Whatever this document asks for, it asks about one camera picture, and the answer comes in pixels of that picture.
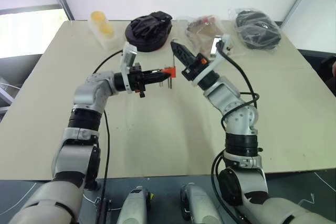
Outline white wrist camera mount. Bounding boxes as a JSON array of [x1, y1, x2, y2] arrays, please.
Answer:
[[119, 41, 139, 94], [192, 34, 233, 89]]

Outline clear plastic container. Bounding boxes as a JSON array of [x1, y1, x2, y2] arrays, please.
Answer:
[[88, 10, 118, 50]]

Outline black gloves on black plate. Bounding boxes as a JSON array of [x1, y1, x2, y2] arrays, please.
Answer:
[[124, 15, 173, 52]]

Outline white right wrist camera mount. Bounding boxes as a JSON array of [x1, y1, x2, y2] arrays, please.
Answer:
[[192, 34, 233, 89]]

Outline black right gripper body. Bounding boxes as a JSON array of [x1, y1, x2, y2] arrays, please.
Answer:
[[181, 53, 210, 82]]

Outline orange hex key holder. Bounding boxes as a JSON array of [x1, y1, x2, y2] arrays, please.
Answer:
[[162, 67, 176, 79]]

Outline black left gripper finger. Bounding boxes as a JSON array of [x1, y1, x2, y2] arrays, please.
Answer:
[[143, 76, 169, 84], [143, 69, 170, 78]]

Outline grey metal rack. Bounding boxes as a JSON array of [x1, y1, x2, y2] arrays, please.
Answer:
[[0, 76, 22, 115]]

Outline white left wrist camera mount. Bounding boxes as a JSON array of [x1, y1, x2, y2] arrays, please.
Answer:
[[119, 41, 139, 94]]

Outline grey rounded robot housing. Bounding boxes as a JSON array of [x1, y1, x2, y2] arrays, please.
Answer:
[[179, 182, 224, 224], [115, 186, 154, 224]]

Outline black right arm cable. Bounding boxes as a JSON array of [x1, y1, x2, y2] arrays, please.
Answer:
[[211, 50, 261, 210]]

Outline yellow round item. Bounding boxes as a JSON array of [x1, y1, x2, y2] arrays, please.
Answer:
[[99, 23, 114, 36], [91, 11, 106, 22]]

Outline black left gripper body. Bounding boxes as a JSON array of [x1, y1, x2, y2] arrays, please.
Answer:
[[128, 63, 147, 100]]

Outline plastic bag with brown contents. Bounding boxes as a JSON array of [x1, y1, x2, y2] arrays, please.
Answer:
[[176, 14, 226, 51]]

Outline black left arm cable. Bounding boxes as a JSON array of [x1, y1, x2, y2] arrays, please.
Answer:
[[91, 49, 124, 205]]

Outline black fabric pouch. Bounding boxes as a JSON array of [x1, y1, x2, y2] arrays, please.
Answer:
[[130, 10, 173, 38]]

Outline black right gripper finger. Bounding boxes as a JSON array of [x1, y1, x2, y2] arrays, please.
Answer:
[[171, 41, 195, 66], [171, 40, 198, 62]]

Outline plastic bag with black cables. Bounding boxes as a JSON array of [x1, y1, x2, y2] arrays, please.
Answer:
[[227, 8, 282, 50]]

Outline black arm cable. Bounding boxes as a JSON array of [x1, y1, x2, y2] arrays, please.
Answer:
[[211, 50, 261, 210], [91, 49, 124, 205]]

